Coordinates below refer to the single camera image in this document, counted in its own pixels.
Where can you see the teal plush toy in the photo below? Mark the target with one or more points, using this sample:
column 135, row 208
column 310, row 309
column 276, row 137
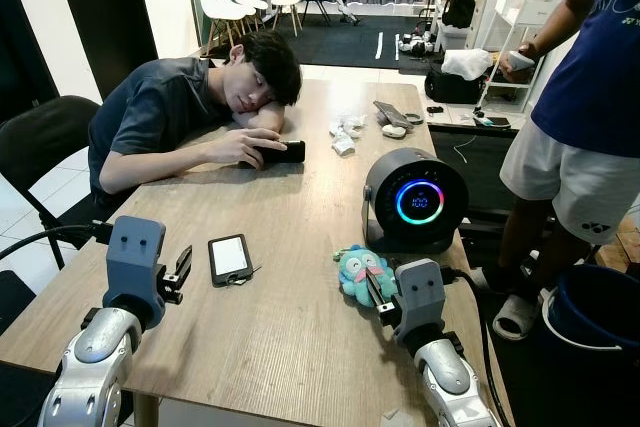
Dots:
column 352, row 269

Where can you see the white crumpled tissue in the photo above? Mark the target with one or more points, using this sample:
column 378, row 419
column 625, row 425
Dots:
column 345, row 133

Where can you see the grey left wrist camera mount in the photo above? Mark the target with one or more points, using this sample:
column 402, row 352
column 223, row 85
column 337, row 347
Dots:
column 135, row 247

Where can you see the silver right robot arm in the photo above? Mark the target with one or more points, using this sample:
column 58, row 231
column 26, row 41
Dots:
column 452, row 382

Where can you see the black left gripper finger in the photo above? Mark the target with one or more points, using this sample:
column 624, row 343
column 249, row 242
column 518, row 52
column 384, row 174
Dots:
column 188, row 261
column 180, row 269

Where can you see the black floor rug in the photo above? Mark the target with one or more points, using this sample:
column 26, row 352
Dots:
column 330, row 45

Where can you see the black phone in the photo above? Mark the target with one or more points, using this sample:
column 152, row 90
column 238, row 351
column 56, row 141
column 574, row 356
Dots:
column 285, row 153

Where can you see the blue bucket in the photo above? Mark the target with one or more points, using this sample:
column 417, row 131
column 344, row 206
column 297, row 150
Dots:
column 595, row 307

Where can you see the white cloth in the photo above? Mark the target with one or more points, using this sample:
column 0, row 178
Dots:
column 465, row 63

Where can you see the white computer mouse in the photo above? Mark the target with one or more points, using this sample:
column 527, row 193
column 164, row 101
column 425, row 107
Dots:
column 393, row 131

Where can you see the standing person in blue shirt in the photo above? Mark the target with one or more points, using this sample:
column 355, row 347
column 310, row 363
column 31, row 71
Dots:
column 590, row 67

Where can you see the sleeping person in grey shirt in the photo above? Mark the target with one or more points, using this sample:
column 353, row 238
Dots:
column 160, row 107

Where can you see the black backpack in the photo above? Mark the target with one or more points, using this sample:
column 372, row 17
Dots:
column 460, row 7

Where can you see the black office chair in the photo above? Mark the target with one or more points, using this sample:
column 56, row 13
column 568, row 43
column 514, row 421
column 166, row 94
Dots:
column 40, row 137

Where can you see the grey flat device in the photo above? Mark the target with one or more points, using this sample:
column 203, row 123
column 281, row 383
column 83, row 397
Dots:
column 392, row 113

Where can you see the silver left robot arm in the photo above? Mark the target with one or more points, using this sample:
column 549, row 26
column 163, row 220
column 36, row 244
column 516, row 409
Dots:
column 100, row 352

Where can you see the black smartphone with white screen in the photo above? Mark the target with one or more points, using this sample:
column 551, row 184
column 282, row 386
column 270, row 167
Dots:
column 230, row 259

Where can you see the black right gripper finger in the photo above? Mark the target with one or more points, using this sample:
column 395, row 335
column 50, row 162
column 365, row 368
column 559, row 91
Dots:
column 379, row 292
column 371, row 283

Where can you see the white shelf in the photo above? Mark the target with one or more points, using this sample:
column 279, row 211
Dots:
column 512, row 7

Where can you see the black bag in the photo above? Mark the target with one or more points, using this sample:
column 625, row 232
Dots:
column 452, row 87

